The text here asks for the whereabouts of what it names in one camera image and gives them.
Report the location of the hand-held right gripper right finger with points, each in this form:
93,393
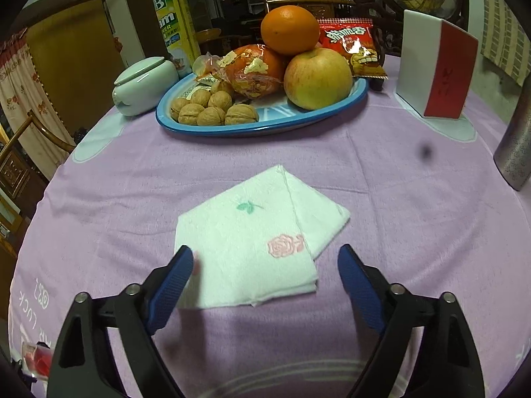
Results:
361,290

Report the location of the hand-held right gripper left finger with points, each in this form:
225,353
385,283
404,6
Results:
170,288

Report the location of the white rose print napkin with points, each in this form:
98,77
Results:
249,240

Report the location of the pile of walnuts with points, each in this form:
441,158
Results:
211,116

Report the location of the carved wooden cabinet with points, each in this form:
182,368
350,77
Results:
16,174

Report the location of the blue rimmed fruit plate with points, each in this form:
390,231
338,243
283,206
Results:
282,118

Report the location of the white ceramic lidded jar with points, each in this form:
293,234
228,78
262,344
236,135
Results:
141,87

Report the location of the stainless steel bottle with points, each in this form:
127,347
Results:
516,149

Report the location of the apple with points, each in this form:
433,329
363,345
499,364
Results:
317,78

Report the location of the wooden armchair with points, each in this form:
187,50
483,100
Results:
30,118
319,8

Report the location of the orange plastic wrapped pastry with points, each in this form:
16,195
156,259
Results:
253,78

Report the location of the red white tissue box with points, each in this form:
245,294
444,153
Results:
419,58

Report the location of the floral door curtain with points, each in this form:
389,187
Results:
25,91

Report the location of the red snack packet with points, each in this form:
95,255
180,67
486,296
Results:
352,39

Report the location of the orange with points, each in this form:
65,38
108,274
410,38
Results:
290,29

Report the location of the yellow spray can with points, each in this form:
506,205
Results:
170,16

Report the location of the brick pattern window curtain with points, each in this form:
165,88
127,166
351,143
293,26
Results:
504,29

